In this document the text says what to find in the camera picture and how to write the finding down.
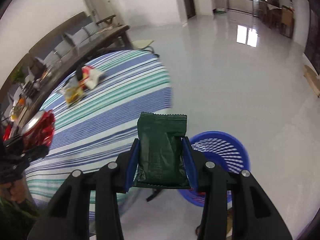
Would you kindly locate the dark green snack packet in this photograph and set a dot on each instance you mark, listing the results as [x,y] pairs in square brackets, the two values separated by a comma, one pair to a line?
[160,162]

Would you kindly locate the blue green striped tablecloth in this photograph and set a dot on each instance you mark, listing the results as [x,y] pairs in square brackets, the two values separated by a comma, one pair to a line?
[95,130]

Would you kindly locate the black plastic tray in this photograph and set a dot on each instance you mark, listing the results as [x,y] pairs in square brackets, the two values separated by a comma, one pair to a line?
[79,73]

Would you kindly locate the yellow silver oat chips bag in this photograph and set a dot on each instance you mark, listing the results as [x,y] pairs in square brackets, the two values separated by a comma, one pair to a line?
[72,91]

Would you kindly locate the red white paper box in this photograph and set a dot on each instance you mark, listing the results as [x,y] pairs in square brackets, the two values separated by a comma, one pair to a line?
[90,77]

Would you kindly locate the dark wooden side table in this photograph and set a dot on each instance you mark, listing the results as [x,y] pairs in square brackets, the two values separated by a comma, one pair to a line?
[40,79]

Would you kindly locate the blue plastic waste basket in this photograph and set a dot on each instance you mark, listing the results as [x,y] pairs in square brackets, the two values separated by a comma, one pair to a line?
[222,149]

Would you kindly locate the person's left hand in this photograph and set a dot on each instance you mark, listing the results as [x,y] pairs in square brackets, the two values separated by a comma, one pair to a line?
[16,191]

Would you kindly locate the grey cushioned sofa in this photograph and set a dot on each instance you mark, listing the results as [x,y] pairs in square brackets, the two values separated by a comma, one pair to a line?
[68,35]

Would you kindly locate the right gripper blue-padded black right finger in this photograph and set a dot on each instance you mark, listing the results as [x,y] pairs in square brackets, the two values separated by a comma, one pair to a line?
[254,214]

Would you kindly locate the crushed red foil wrapper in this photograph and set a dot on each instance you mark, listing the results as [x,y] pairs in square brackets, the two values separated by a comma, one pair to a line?
[39,130]

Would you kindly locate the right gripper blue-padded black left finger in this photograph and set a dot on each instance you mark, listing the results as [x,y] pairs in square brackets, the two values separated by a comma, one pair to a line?
[67,213]

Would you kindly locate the green potted plant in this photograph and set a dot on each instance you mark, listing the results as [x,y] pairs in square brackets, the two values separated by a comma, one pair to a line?
[18,76]

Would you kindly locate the cream seat rolling stool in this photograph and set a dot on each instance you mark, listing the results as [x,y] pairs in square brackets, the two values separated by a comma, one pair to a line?
[144,45]

